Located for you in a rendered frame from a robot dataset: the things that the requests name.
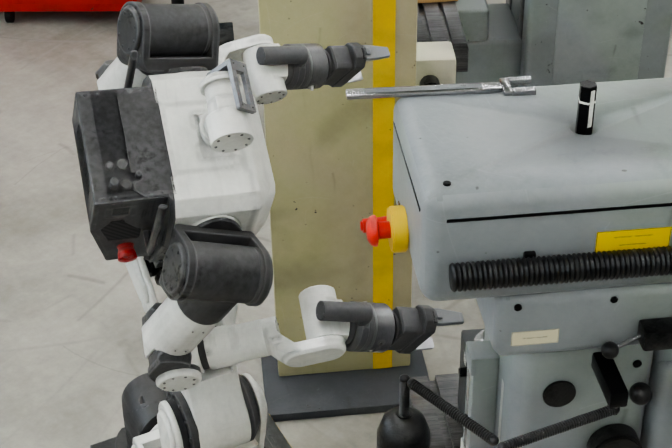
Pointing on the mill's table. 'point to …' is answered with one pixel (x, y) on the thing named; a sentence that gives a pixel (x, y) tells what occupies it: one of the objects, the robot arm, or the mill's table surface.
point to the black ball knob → (640, 393)
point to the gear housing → (571, 317)
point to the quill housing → (563, 393)
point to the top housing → (533, 179)
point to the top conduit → (560, 268)
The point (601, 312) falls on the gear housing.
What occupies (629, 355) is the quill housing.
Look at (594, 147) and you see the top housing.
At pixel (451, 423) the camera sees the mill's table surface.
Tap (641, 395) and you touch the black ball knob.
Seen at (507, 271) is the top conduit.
